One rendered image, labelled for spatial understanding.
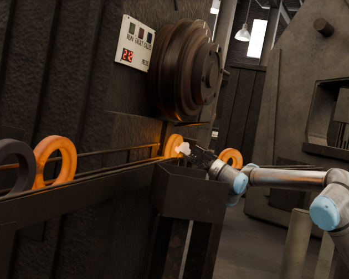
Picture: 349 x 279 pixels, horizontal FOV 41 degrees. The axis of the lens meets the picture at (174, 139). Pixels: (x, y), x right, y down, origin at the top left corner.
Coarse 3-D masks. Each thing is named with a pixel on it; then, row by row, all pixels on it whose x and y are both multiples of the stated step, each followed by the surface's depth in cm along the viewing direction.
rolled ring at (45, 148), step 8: (48, 136) 132; (56, 136) 133; (40, 144) 128; (48, 144) 128; (56, 144) 131; (64, 144) 135; (72, 144) 138; (40, 152) 127; (48, 152) 129; (64, 152) 138; (72, 152) 139; (40, 160) 126; (64, 160) 140; (72, 160) 140; (40, 168) 127; (64, 168) 140; (72, 168) 140; (40, 176) 128; (64, 176) 140; (72, 176) 141; (40, 184) 128
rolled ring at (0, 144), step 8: (0, 144) 112; (8, 144) 114; (16, 144) 116; (24, 144) 119; (0, 152) 112; (8, 152) 114; (16, 152) 117; (24, 152) 119; (32, 152) 122; (0, 160) 112; (24, 160) 121; (32, 160) 123; (24, 168) 122; (32, 168) 123; (24, 176) 123; (32, 176) 124; (16, 184) 123; (24, 184) 122; (32, 184) 125; (16, 192) 121
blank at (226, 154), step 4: (228, 148) 252; (232, 148) 252; (224, 152) 249; (228, 152) 250; (232, 152) 251; (236, 152) 253; (220, 156) 249; (224, 156) 249; (228, 156) 250; (232, 156) 252; (236, 156) 253; (240, 156) 255; (224, 160) 249; (236, 160) 254; (240, 160) 255; (232, 164) 256; (236, 164) 254; (240, 164) 256
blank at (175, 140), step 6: (168, 138) 216; (174, 138) 215; (180, 138) 221; (168, 144) 214; (174, 144) 216; (180, 144) 222; (168, 150) 213; (174, 150) 224; (168, 156) 214; (174, 156) 222; (180, 156) 225
